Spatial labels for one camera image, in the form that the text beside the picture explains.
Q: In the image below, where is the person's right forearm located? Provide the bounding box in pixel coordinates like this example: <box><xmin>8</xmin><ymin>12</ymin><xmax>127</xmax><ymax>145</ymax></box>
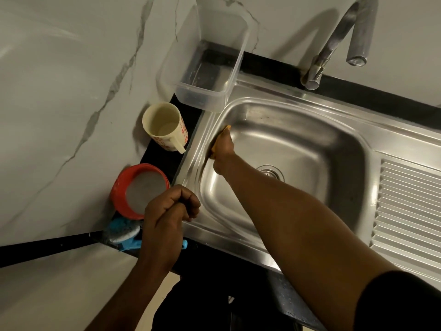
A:
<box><xmin>217</xmin><ymin>153</ymin><xmax>402</xmax><ymax>331</ymax></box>

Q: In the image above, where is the stainless steel sink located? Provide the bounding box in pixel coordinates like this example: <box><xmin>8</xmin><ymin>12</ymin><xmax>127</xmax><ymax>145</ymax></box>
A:
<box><xmin>172</xmin><ymin>72</ymin><xmax>441</xmax><ymax>293</ymax></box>

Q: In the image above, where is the grey metal appliance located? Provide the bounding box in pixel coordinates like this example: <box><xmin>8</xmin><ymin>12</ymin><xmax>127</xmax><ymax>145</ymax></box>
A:
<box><xmin>0</xmin><ymin>243</ymin><xmax>142</xmax><ymax>331</ymax></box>

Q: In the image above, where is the red round soap tub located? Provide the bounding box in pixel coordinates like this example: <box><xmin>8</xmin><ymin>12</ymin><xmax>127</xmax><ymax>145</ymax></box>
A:
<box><xmin>109</xmin><ymin>163</ymin><xmax>171</xmax><ymax>221</ymax></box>

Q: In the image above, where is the cream floral mug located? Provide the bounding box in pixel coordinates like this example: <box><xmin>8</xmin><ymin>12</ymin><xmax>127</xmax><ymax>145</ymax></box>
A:
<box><xmin>141</xmin><ymin>102</ymin><xmax>189</xmax><ymax>155</ymax></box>

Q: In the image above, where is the orange sponge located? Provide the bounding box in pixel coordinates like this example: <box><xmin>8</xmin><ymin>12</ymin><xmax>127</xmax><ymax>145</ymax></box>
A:
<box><xmin>209</xmin><ymin>125</ymin><xmax>232</xmax><ymax>160</ymax></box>

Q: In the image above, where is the person's left forearm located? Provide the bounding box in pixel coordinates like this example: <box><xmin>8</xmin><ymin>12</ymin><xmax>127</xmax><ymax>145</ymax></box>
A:
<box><xmin>84</xmin><ymin>258</ymin><xmax>173</xmax><ymax>331</ymax></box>

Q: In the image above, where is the person's left hand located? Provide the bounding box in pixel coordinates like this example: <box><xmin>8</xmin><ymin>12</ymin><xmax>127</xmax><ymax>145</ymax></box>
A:
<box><xmin>137</xmin><ymin>184</ymin><xmax>202</xmax><ymax>274</ymax></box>

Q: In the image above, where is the round metal drain strainer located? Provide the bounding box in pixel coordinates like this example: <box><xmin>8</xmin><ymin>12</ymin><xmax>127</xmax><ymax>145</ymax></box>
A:
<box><xmin>255</xmin><ymin>164</ymin><xmax>286</xmax><ymax>183</ymax></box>

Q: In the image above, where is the clear plastic container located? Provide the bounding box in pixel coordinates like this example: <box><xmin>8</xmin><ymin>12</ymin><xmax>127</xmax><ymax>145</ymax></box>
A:
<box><xmin>155</xmin><ymin>5</ymin><xmax>250</xmax><ymax>114</ymax></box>

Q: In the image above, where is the person's black clothing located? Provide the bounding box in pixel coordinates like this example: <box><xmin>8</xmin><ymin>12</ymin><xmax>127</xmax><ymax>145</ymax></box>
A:
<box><xmin>151</xmin><ymin>270</ymin><xmax>441</xmax><ymax>331</ymax></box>

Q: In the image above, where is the person's right hand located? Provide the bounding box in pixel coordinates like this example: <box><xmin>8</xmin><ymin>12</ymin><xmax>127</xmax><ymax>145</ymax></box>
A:
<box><xmin>210</xmin><ymin>126</ymin><xmax>237</xmax><ymax>176</ymax></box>

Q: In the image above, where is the chrome faucet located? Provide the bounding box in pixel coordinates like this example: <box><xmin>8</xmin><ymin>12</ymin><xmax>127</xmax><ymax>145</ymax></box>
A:
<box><xmin>300</xmin><ymin>0</ymin><xmax>379</xmax><ymax>91</ymax></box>

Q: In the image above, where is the blue brush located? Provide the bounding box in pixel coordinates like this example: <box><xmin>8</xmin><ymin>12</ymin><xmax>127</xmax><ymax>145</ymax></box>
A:
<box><xmin>102</xmin><ymin>216</ymin><xmax>188</xmax><ymax>252</ymax></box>

